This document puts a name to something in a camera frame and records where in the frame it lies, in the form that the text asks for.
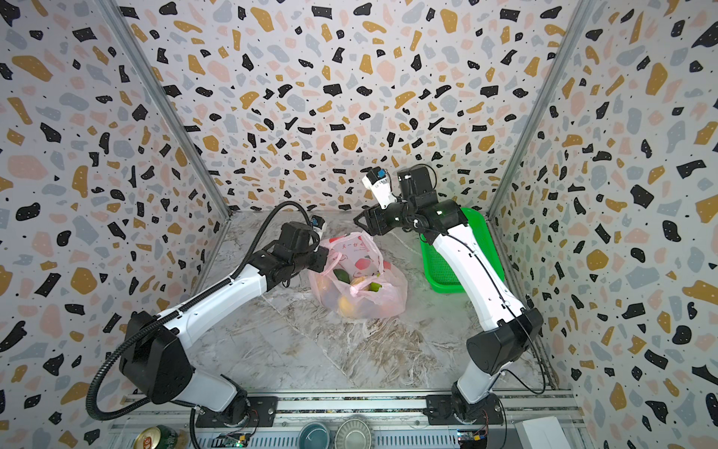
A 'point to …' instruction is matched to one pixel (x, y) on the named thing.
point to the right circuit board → (467, 439)
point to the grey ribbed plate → (352, 433)
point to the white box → (541, 433)
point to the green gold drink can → (158, 437)
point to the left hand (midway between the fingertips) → (324, 246)
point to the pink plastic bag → (357, 282)
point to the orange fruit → (346, 307)
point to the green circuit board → (228, 440)
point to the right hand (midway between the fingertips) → (358, 211)
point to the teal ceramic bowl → (313, 436)
